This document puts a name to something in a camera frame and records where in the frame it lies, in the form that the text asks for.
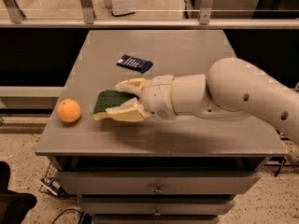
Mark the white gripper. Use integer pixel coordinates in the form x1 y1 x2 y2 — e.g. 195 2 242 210
106 75 177 122

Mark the green and yellow sponge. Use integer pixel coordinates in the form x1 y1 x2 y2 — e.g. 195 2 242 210
93 90 136 120

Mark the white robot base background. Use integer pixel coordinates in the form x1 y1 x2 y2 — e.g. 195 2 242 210
105 0 136 16

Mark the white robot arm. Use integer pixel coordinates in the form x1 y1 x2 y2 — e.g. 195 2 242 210
107 58 299 143

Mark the dark blue snack packet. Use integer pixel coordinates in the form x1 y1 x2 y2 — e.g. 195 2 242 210
117 54 153 74

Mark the orange fruit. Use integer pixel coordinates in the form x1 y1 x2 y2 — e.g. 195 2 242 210
58 99 81 123

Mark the grey drawer cabinet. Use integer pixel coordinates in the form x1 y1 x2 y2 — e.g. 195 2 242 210
36 30 286 224

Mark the top drawer with knob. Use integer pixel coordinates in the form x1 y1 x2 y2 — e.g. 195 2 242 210
56 171 261 195

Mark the drawer with knob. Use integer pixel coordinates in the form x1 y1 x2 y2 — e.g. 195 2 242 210
78 198 235 216
56 171 261 195

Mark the small box on floor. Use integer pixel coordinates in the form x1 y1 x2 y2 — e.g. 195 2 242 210
40 177 62 196

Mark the black chair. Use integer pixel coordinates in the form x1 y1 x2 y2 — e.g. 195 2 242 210
0 161 37 224

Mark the black floor cable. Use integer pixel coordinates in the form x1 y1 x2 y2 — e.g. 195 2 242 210
50 207 92 224

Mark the metal railing frame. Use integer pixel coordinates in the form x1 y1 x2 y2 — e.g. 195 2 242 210
0 0 299 30

